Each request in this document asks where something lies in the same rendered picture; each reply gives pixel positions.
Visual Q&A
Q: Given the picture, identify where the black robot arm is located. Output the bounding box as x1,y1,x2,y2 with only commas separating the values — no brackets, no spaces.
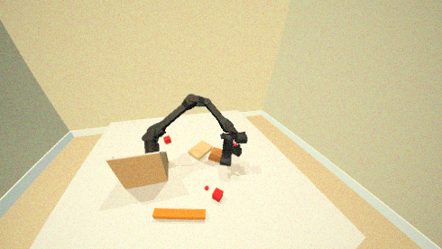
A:
141,94,248,157

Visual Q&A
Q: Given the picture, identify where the orange flat bar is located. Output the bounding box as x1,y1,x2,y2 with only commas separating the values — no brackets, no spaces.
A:
152,208,206,220

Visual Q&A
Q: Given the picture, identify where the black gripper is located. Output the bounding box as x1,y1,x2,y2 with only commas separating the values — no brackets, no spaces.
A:
220,144,233,167

